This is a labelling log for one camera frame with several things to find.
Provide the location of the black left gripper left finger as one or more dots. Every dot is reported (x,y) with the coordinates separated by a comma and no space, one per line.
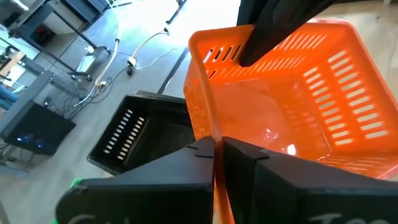
(140,202)

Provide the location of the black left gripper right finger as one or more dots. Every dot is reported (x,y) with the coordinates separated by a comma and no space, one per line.
(311,199)

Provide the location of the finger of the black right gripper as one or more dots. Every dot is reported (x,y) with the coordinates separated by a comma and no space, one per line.
(280,25)
(250,12)

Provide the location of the black plastic slotted basket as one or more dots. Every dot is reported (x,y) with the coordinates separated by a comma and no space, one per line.
(149,137)

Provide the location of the green plastic slotted basket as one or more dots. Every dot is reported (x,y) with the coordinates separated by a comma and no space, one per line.
(76,183)

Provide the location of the orange plastic slotted basket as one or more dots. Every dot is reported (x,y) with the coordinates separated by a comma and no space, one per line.
(264,109)

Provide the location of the black stand leg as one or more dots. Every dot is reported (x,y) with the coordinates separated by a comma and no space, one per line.
(175,12)

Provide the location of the black computer tower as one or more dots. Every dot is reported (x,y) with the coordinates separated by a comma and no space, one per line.
(37,127)

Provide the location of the person's leg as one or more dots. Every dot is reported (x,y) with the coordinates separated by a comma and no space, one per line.
(6,96)

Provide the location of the black metal desk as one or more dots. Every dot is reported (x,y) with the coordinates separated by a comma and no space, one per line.
(62,18)

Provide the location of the grey metal table frame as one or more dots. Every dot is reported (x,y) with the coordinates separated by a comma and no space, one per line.
(40,84)

